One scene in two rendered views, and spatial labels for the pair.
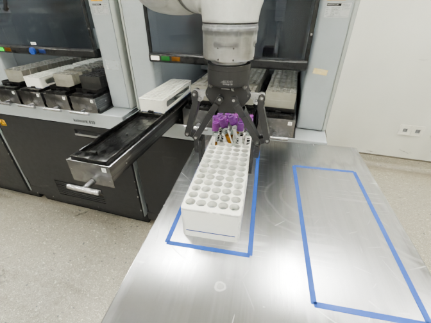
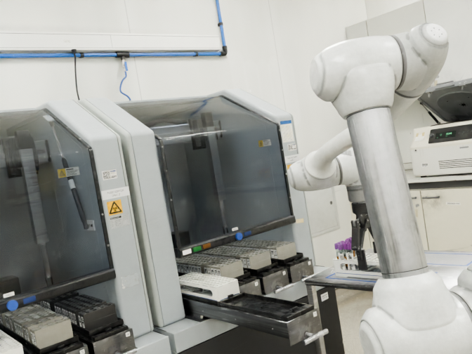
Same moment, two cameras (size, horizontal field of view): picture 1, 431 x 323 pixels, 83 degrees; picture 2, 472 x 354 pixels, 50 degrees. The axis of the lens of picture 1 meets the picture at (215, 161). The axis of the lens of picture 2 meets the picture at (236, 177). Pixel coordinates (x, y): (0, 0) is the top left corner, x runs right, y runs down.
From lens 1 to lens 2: 163 cm
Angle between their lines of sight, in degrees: 59
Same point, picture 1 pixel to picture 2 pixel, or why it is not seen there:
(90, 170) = (305, 321)
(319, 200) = not seen: hidden behind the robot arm
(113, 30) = (134, 239)
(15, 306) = not seen: outside the picture
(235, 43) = not seen: hidden behind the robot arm
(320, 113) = (310, 251)
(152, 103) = (230, 286)
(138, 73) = (161, 278)
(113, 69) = (131, 286)
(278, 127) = (304, 270)
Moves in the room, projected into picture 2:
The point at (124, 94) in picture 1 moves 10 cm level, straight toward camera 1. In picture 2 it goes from (145, 314) to (171, 311)
